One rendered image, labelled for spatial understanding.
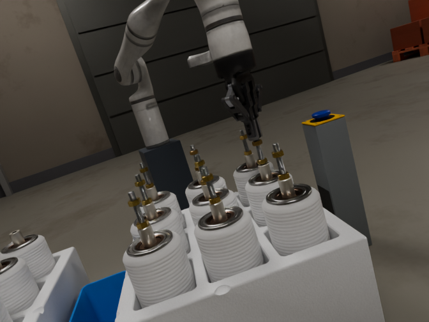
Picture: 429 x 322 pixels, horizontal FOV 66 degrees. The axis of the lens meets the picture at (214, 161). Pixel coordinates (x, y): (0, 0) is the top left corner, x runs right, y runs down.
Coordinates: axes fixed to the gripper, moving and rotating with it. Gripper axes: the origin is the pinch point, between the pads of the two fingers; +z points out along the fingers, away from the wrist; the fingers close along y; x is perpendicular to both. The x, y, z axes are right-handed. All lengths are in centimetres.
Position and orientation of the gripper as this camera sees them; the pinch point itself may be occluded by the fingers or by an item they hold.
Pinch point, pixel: (253, 129)
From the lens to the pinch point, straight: 64.4
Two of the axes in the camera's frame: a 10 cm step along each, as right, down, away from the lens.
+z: 2.9, 9.3, 2.2
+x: -8.1, 1.2, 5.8
